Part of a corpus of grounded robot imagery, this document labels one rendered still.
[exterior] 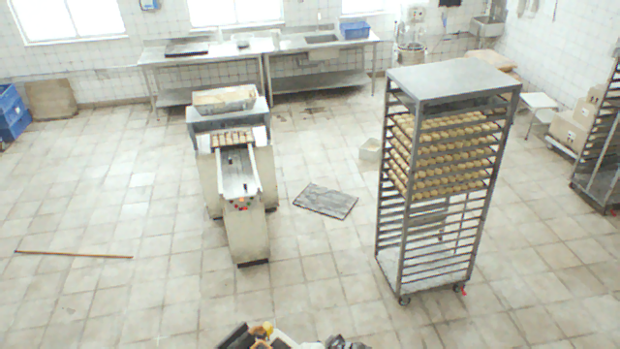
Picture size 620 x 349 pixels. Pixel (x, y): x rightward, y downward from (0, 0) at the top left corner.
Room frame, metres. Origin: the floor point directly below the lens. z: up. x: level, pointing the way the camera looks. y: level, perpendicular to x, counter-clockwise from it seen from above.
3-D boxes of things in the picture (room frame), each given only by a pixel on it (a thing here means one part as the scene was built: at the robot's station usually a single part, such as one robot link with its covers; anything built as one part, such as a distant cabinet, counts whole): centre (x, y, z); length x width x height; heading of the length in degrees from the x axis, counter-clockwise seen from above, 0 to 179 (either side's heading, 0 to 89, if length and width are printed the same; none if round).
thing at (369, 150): (4.41, -0.79, 0.08); 0.30 x 0.22 x 0.16; 143
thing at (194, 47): (6.03, 1.66, 0.93); 0.60 x 0.40 x 0.01; 99
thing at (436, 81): (2.43, -0.89, 0.93); 0.64 x 0.51 x 1.78; 103
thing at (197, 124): (3.47, 0.72, 1.01); 0.72 x 0.33 x 0.34; 101
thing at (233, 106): (3.47, 0.72, 1.25); 0.56 x 0.29 x 0.14; 101
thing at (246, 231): (2.97, 0.62, 0.45); 0.70 x 0.34 x 0.90; 11
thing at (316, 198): (3.53, -0.15, 0.02); 0.60 x 0.40 x 0.03; 59
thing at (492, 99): (2.43, -0.89, 1.68); 0.60 x 0.40 x 0.02; 103
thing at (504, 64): (5.69, -2.58, 0.62); 0.72 x 0.42 x 0.17; 14
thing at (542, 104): (4.77, -2.96, 0.23); 0.45 x 0.45 x 0.46; 0
